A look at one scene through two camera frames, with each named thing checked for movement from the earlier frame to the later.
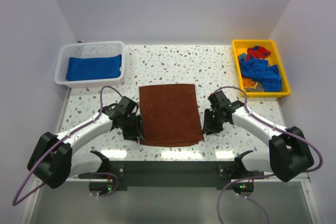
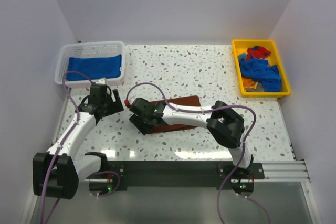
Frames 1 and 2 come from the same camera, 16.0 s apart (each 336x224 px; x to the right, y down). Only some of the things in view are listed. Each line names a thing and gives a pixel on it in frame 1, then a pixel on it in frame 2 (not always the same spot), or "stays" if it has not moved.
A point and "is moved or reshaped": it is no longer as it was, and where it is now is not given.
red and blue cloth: [257, 52] stays
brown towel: [169, 115] is moved or reshaped
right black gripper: [208, 127] → [137, 120]
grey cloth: [259, 87] stays
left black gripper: [136, 131] → [116, 106]
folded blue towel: [85, 67] stays
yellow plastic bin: [241, 46] stays
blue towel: [267, 75] stays
